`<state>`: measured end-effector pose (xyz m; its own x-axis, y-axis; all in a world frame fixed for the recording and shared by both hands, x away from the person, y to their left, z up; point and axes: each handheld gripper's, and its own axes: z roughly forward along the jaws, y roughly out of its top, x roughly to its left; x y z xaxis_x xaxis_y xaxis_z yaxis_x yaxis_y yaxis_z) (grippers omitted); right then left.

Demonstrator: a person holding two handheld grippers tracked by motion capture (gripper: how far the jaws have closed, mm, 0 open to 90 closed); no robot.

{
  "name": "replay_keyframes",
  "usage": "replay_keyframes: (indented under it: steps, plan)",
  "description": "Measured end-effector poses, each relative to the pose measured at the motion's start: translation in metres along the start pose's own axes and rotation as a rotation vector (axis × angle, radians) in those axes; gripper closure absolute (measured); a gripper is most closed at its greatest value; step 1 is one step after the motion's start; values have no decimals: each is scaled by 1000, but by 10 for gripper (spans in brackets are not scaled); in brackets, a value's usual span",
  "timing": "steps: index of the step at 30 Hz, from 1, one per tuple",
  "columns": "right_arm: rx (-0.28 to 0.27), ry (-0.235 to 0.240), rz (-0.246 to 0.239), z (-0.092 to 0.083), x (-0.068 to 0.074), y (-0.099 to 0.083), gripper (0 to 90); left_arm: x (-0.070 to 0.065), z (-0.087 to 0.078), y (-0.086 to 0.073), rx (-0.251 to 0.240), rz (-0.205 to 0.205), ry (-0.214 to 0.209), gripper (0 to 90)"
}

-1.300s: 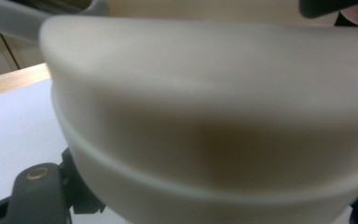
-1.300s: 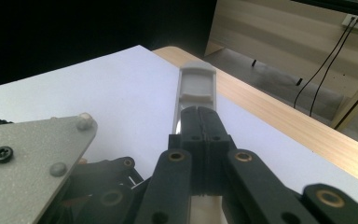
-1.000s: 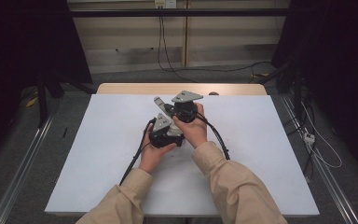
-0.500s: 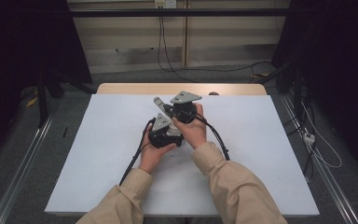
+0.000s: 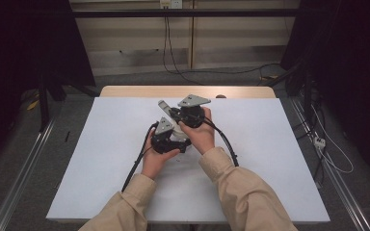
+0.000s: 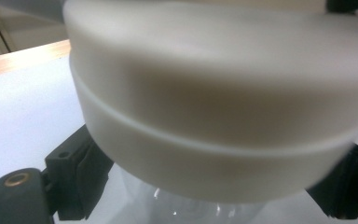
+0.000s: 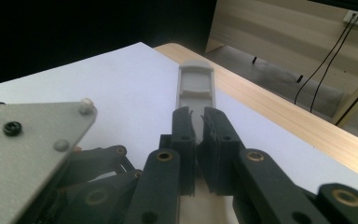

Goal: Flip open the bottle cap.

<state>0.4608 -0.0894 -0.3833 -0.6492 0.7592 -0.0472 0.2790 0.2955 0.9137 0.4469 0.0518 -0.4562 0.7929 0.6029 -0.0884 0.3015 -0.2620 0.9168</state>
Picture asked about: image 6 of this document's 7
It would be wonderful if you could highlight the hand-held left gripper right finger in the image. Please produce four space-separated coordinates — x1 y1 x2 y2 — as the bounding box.
306 144 358 220

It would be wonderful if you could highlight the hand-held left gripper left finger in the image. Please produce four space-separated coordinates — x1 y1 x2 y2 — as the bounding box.
45 124 115 220

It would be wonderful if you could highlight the cream cup lid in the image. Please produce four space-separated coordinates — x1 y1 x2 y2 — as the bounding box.
62 0 358 204

